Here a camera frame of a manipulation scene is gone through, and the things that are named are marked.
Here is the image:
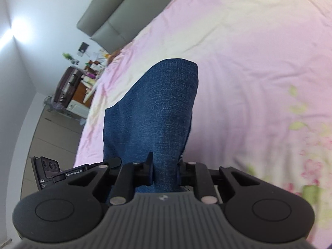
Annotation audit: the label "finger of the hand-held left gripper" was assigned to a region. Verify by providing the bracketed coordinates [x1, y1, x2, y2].
[89, 157, 123, 171]

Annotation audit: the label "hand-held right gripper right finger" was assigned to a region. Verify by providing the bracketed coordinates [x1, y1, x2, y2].
[178, 160, 260, 205]

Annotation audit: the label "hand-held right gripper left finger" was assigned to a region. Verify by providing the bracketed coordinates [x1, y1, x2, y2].
[68, 152, 154, 205]

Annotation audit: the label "blue denim pants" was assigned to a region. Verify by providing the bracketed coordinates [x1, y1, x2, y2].
[102, 58, 199, 194]

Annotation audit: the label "white box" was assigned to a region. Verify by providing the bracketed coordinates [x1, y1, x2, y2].
[66, 103, 89, 120]

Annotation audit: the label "standing fan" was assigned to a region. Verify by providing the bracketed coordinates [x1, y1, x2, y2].
[43, 95, 64, 112]

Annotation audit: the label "wooden bedside table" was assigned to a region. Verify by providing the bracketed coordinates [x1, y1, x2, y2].
[71, 60, 109, 108]

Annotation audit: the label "brown cloth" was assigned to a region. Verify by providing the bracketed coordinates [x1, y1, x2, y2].
[107, 51, 123, 64]

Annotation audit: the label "green potted plant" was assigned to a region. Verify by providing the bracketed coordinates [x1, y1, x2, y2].
[62, 52, 79, 66]

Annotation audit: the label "pink floral blanket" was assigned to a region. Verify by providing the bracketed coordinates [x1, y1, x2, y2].
[73, 0, 332, 239]

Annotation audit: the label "grey padded headboard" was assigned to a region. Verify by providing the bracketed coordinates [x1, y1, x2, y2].
[76, 0, 187, 54]

